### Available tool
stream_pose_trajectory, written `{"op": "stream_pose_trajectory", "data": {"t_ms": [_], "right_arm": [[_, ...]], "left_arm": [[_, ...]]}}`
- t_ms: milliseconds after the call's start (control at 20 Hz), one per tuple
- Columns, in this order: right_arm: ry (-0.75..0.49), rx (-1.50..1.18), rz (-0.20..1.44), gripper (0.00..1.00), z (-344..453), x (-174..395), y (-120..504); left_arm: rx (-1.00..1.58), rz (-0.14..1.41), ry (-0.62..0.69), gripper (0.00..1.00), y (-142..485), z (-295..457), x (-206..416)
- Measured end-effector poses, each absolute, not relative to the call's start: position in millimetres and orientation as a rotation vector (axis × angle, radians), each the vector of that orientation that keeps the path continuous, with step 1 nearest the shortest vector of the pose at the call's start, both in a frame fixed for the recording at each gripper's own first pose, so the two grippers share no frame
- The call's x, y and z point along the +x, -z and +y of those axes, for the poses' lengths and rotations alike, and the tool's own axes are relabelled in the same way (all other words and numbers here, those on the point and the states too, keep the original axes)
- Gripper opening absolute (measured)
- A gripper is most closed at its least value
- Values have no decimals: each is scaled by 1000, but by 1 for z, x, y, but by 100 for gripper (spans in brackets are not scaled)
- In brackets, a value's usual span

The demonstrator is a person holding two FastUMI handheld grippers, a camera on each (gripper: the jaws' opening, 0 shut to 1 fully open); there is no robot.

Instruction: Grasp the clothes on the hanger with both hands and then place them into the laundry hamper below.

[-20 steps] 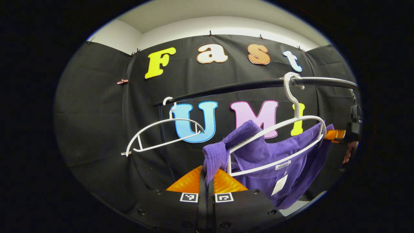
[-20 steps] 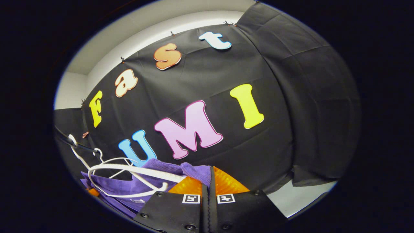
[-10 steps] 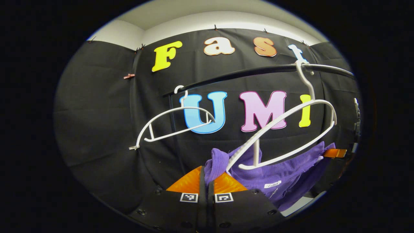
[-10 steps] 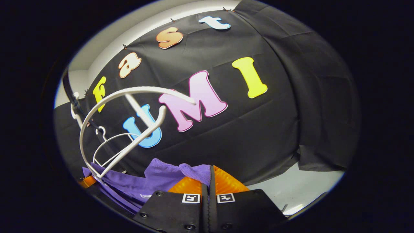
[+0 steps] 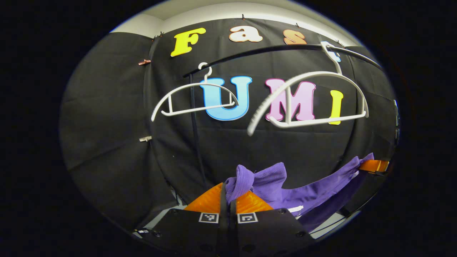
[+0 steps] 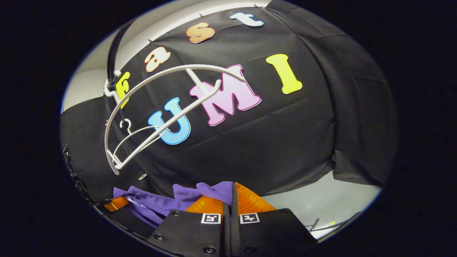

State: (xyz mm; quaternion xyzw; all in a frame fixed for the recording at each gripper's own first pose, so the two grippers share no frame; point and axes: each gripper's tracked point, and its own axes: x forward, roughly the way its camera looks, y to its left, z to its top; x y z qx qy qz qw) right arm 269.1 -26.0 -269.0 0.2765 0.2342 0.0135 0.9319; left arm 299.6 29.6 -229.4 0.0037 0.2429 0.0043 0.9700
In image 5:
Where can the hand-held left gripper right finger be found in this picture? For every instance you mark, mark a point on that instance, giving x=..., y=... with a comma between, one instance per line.
x=232, y=214

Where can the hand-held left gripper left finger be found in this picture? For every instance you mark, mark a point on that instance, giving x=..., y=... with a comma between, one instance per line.
x=223, y=203

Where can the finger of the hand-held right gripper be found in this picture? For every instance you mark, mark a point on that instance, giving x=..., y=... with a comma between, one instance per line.
x=375, y=166

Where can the purple ribbed shirt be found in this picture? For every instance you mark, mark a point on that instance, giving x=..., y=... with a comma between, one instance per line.
x=275, y=185

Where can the white plastic hanger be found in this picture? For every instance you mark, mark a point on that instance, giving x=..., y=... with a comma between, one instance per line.
x=192, y=86
x=314, y=75

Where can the silver clip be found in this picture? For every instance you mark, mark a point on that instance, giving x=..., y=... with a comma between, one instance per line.
x=145, y=138

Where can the black backdrop cloth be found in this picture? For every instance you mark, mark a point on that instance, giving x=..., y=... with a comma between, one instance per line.
x=107, y=125

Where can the copper clip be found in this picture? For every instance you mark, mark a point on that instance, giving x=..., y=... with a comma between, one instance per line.
x=144, y=62

